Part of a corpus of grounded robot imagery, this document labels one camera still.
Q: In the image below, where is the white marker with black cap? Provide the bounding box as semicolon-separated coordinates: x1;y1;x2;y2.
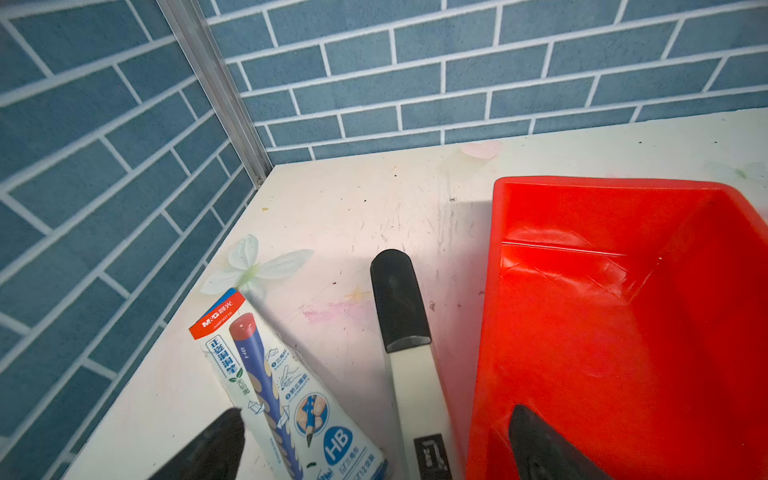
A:
370;249;464;479

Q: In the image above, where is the aluminium corner profile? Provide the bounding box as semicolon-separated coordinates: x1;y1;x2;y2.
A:
158;0;273;187

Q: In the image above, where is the white pencil box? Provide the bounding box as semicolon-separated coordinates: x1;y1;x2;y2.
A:
189;288;388;479

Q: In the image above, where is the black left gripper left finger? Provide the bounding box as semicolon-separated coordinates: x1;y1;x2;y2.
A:
150;408;245;480

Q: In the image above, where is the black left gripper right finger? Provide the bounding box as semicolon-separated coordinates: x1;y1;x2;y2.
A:
508;405;611;480

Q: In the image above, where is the red plastic bin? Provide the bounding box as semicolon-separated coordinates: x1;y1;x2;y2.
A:
466;176;767;479

